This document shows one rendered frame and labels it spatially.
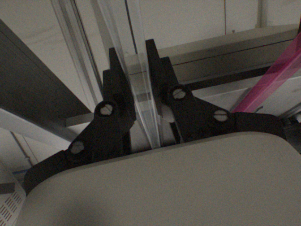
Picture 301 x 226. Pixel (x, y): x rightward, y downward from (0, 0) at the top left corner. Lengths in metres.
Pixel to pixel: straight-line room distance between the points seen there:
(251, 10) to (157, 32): 0.93
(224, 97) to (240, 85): 0.02
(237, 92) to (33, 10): 1.98
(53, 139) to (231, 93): 0.17
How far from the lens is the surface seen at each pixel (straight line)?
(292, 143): 0.38
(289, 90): 0.25
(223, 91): 0.18
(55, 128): 0.17
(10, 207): 1.33
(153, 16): 1.88
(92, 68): 0.42
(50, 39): 2.02
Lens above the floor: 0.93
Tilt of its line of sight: 24 degrees up
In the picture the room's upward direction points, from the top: 168 degrees clockwise
